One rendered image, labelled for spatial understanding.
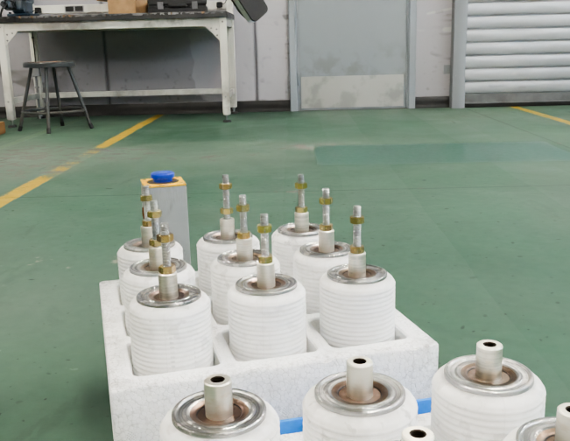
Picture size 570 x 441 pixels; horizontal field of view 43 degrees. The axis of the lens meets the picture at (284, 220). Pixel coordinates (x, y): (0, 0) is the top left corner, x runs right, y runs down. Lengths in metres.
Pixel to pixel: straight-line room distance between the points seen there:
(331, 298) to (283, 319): 0.07
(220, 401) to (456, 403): 0.20
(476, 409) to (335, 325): 0.31
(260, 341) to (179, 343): 0.10
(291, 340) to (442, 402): 0.27
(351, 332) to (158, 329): 0.23
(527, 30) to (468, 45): 0.46
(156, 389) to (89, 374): 0.48
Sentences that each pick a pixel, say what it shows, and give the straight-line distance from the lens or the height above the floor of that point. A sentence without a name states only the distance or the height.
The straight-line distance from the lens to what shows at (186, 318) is 0.83.
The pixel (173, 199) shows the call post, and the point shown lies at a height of 0.29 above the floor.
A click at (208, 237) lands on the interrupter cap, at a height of 0.25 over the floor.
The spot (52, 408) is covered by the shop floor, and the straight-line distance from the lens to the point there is 1.20.
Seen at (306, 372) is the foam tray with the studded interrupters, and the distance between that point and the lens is 0.85.
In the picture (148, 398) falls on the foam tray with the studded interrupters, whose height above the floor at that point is 0.16.
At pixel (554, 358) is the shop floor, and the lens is 1.34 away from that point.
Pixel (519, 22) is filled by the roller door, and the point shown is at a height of 0.65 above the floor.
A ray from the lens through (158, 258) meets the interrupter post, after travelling 0.96.
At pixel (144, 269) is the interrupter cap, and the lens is 0.97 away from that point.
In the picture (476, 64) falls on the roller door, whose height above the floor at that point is 0.34.
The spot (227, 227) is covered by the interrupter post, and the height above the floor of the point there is 0.27.
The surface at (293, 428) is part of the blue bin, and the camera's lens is 0.85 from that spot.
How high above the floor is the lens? 0.54
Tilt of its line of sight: 14 degrees down
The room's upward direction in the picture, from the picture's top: 1 degrees counter-clockwise
